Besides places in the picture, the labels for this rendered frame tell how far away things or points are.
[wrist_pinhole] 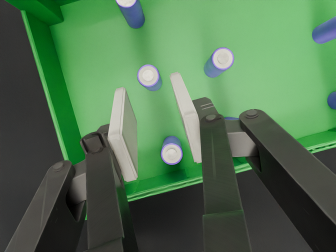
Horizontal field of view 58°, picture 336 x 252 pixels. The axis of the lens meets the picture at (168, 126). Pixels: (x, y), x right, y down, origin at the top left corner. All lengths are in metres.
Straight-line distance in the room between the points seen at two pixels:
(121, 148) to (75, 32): 0.20
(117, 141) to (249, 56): 0.20
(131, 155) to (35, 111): 0.54
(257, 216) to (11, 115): 0.56
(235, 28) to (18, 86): 0.51
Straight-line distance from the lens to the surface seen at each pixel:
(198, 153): 0.16
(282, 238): 0.73
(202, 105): 0.18
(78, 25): 0.33
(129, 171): 0.16
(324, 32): 0.32
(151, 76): 0.25
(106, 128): 0.18
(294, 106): 0.33
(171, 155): 0.25
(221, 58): 0.25
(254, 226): 0.70
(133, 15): 0.28
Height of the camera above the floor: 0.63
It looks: 86 degrees down
